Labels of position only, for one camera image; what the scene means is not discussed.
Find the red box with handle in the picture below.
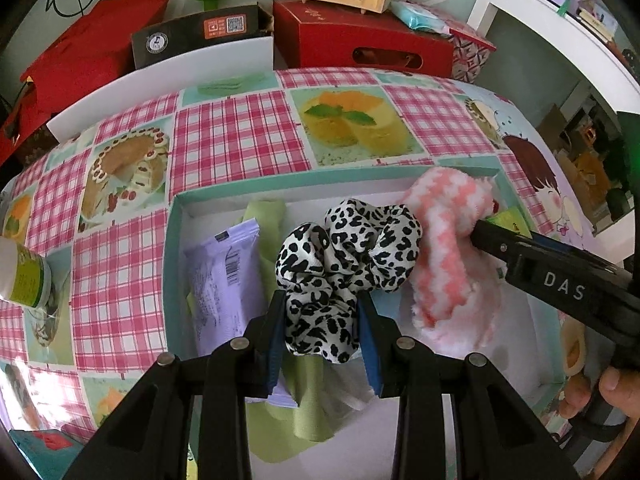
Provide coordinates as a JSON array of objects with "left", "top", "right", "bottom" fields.
[{"left": 272, "top": 0, "right": 456, "bottom": 81}]

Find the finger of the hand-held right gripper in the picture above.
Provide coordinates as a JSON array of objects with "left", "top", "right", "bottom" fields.
[
  {"left": 525, "top": 232, "right": 618, "bottom": 273},
  {"left": 470, "top": 217, "right": 523, "bottom": 273}
]

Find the teal wipes pack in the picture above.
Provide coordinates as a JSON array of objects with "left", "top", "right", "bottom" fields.
[{"left": 390, "top": 0, "right": 453, "bottom": 36}]

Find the white shelf unit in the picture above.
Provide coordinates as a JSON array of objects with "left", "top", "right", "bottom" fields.
[{"left": 467, "top": 0, "right": 640, "bottom": 126}]

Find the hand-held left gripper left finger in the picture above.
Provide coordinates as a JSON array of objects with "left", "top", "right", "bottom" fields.
[{"left": 62, "top": 290, "right": 291, "bottom": 480}]

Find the white pill bottle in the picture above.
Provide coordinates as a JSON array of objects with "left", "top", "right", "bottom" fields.
[{"left": 0, "top": 237, "right": 53, "bottom": 308}]

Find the white board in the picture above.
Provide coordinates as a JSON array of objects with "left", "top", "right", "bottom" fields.
[{"left": 47, "top": 35, "right": 275, "bottom": 143}]

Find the black cardboard box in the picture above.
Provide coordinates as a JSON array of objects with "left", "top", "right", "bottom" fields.
[{"left": 131, "top": 2, "right": 275, "bottom": 71}]

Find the light green cloth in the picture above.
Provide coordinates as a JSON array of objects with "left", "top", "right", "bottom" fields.
[{"left": 186, "top": 200, "right": 351, "bottom": 463}]

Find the pink patterned box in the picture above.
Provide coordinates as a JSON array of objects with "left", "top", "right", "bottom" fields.
[{"left": 447, "top": 22, "right": 497, "bottom": 85}]

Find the leopard print scrunchie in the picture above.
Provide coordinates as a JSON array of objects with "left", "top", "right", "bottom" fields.
[{"left": 276, "top": 199, "right": 423, "bottom": 363}]

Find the red gift bag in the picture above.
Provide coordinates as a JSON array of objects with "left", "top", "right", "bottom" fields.
[{"left": 20, "top": 0, "right": 168, "bottom": 111}]

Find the dark red floral box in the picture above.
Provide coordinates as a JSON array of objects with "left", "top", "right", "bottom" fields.
[{"left": 0, "top": 80, "right": 56, "bottom": 168}]

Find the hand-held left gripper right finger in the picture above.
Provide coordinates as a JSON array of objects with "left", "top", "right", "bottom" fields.
[{"left": 356, "top": 294, "right": 576, "bottom": 480}]

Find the checkered cake print tablecloth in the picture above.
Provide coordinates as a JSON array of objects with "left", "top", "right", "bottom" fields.
[{"left": 0, "top": 67, "right": 606, "bottom": 480}]

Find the brown paper bag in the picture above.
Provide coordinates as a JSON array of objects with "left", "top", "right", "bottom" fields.
[{"left": 540, "top": 105, "right": 616, "bottom": 231}]

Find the person's right hand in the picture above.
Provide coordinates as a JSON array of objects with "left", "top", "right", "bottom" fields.
[{"left": 565, "top": 366, "right": 640, "bottom": 423}]

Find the purple packet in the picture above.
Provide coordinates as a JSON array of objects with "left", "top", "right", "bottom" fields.
[{"left": 184, "top": 217, "right": 296, "bottom": 408}]

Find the white box with teal rim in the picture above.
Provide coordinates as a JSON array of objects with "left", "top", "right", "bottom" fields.
[{"left": 162, "top": 157, "right": 571, "bottom": 480}]

